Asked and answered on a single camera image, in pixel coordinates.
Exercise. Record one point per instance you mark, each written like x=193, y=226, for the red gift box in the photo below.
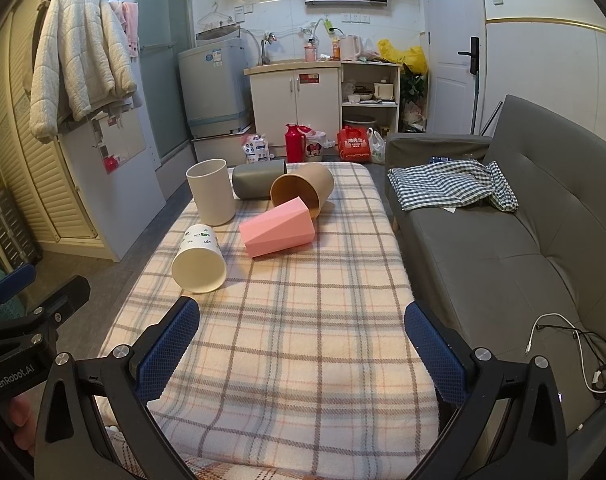
x=353, y=145

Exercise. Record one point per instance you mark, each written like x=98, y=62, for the red thermos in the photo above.
x=294, y=144

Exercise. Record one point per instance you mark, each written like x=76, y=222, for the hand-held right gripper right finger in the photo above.
x=435, y=355

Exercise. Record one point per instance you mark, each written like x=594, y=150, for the white cup with green print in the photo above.
x=199, y=267

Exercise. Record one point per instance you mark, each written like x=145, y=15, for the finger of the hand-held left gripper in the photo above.
x=15, y=278
x=70, y=294

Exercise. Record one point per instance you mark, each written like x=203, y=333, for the grey sofa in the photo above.
x=483, y=265

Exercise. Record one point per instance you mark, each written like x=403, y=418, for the white electric kettle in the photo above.
x=350, y=49

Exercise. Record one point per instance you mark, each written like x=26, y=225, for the white door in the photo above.
x=448, y=20

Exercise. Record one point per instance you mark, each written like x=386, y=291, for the pink bottle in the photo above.
x=310, y=52

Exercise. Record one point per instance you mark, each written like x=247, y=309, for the white open shelf unit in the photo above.
x=395, y=80

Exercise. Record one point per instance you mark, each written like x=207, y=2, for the green checked cloth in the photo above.
x=433, y=185

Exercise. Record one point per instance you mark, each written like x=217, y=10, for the dark suitcase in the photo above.
x=5, y=225

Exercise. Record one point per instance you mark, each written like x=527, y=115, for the white plastic bag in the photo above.
x=378, y=149

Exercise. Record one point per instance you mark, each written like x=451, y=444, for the plaid blanket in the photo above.
x=293, y=335

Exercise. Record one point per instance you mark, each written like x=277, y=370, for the brown cup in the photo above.
x=315, y=180

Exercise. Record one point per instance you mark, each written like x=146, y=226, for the pink towel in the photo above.
x=129, y=22

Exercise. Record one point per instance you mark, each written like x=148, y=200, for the grey cup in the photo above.
x=250, y=182

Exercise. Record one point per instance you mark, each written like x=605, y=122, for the small white cooker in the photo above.
x=383, y=91

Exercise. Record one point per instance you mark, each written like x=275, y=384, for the metal faucet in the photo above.
x=265, y=50

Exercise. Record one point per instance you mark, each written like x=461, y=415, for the orange bottle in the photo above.
x=336, y=50

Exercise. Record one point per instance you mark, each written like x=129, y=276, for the basin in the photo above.
x=359, y=121

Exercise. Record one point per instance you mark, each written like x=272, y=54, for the washing machine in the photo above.
x=213, y=85

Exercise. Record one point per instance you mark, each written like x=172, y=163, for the plain white cup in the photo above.
x=212, y=195

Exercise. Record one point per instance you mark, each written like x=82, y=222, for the louvred wardrobe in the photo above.
x=18, y=160

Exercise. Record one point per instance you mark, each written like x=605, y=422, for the frosted glass door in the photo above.
x=163, y=60

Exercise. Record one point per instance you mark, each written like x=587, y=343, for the teal plastic basket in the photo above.
x=10, y=311

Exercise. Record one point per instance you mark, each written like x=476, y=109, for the white sink cabinet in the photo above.
x=293, y=110

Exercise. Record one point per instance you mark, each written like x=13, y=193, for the cartoon print bucket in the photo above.
x=313, y=149

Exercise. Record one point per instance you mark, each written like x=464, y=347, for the green power strip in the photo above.
x=327, y=26

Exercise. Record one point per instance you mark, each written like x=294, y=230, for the pink faceted cup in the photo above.
x=278, y=232

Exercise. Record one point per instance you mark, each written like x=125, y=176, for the white puffer jacket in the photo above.
x=78, y=50

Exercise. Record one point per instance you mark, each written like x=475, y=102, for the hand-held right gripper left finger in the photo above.
x=167, y=352

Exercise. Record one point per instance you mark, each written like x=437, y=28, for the person's left hand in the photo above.
x=23, y=422

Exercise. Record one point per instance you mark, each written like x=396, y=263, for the yellow plastic bag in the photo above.
x=408, y=57

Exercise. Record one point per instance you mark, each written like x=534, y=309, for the white fridge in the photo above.
x=128, y=200

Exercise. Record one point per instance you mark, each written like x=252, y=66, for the tissue pack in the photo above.
x=255, y=149

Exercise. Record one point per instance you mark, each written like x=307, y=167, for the green plant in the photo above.
x=414, y=85

